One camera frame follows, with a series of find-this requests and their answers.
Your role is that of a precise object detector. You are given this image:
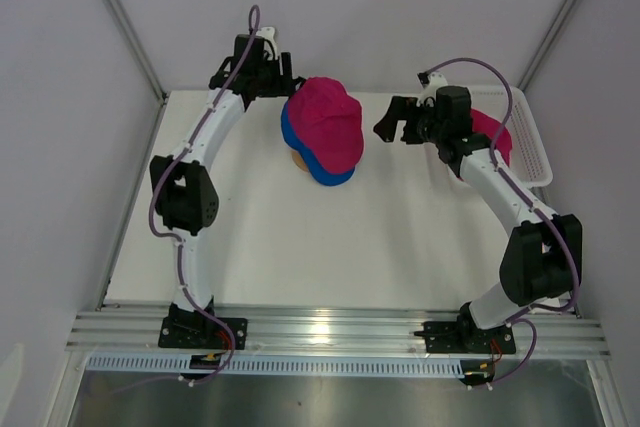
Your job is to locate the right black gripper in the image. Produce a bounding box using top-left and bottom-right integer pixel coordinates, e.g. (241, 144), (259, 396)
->
(372, 96), (446, 146)

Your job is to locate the pink cap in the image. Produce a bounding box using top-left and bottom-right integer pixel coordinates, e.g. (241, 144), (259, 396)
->
(445, 108), (513, 180)
(286, 77), (365, 174)

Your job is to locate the blue cap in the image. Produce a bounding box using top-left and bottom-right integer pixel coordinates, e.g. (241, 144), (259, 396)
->
(280, 103), (356, 187)

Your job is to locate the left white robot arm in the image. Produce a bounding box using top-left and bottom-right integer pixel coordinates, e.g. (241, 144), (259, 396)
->
(148, 27), (301, 348)

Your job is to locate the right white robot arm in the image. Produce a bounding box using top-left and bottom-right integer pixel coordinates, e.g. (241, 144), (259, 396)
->
(373, 86), (583, 353)

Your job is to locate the wooden hat stand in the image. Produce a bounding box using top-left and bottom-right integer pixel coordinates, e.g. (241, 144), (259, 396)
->
(291, 150), (310, 173)

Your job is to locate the white plastic basket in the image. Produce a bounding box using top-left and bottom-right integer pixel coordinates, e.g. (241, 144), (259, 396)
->
(468, 85), (553, 188)

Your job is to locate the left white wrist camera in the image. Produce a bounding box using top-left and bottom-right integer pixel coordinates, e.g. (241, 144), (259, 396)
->
(257, 26), (280, 60)

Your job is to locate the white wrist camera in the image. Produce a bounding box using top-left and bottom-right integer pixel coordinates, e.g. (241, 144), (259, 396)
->
(417, 71), (448, 105)
(257, 26), (280, 60)

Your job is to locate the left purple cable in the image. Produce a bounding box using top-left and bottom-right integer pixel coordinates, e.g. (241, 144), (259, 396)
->
(149, 5), (264, 391)

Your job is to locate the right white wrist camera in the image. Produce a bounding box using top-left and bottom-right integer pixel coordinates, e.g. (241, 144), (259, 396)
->
(417, 71), (448, 105)

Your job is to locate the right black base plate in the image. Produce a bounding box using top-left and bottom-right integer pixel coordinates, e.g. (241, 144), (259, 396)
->
(413, 321), (516, 355)

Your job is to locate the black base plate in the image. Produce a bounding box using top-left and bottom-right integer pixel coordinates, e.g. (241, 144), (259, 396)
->
(413, 321), (516, 355)
(158, 303), (248, 350)

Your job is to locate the left aluminium frame post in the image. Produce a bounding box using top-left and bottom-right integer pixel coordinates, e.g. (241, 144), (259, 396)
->
(102, 0), (167, 102)

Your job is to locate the aluminium frame post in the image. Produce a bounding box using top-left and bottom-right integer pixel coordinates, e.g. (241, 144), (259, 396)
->
(517, 0), (582, 92)
(102, 0), (167, 102)

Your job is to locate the right aluminium frame post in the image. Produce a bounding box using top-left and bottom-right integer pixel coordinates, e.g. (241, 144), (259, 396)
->
(517, 0), (582, 92)

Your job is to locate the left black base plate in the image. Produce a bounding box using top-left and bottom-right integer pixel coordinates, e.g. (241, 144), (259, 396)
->
(158, 303), (248, 350)

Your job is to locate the aluminium rail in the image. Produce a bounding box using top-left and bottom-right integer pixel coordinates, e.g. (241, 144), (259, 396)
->
(66, 303), (611, 360)

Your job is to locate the white slotted cable duct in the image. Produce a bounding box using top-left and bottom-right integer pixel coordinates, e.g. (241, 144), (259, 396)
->
(86, 353), (490, 379)

